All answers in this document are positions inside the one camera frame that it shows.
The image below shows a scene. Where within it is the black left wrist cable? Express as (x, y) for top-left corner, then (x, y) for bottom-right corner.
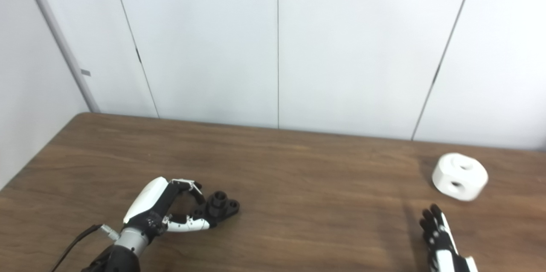
(50, 224), (120, 272)

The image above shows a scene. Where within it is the grey wall corner strip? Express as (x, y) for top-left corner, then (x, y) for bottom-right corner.
(18, 0), (101, 113)

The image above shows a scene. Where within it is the white and black right hand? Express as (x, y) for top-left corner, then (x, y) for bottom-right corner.
(419, 204), (479, 272)

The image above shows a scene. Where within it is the black flanged holder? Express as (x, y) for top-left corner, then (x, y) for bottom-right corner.
(191, 191), (240, 226)

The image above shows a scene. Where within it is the round white piece with holes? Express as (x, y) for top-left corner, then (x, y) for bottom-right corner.
(432, 153), (488, 201)

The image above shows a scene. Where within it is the white and black left hand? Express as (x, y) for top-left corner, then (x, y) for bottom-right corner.
(123, 177), (212, 238)

